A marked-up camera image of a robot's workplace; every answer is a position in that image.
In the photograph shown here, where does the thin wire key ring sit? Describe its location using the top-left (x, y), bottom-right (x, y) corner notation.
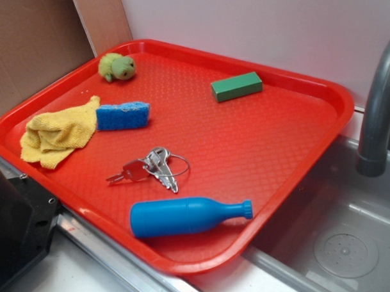
top-left (165, 152), bottom-right (191, 178)

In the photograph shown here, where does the silver key lower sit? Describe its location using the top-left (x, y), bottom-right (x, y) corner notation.
top-left (154, 160), bottom-right (179, 193)

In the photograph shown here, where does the yellow cloth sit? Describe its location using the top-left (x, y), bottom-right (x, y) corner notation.
top-left (20, 95), bottom-right (101, 170)

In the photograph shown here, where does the blue sponge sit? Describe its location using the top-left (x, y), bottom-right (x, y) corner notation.
top-left (96, 101), bottom-right (150, 131)

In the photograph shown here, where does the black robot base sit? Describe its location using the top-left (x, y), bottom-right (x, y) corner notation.
top-left (0, 170), bottom-right (60, 292)

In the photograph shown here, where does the green rectangular block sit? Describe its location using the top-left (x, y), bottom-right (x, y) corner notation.
top-left (211, 72), bottom-right (263, 102)

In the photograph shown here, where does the silver key upper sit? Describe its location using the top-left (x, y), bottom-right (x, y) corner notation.
top-left (144, 147), bottom-right (170, 177)

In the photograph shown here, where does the grey faucet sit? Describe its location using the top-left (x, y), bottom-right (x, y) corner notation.
top-left (356, 41), bottom-right (390, 177)

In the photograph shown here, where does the brown cardboard panel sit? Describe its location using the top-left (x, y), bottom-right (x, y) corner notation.
top-left (0, 0), bottom-right (132, 116)

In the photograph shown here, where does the silver key with red cover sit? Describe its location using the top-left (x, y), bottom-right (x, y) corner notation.
top-left (106, 159), bottom-right (150, 184)

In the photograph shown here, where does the red plastic tray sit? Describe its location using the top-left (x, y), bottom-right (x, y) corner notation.
top-left (0, 40), bottom-right (354, 275)

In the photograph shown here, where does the green plush turtle toy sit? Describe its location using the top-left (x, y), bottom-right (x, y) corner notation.
top-left (98, 53), bottom-right (136, 83)

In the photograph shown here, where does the grey toy sink basin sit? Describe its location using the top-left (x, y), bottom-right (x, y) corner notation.
top-left (181, 132), bottom-right (390, 292)

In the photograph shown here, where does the blue plastic bottle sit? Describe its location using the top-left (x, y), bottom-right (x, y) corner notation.
top-left (129, 197), bottom-right (253, 238)

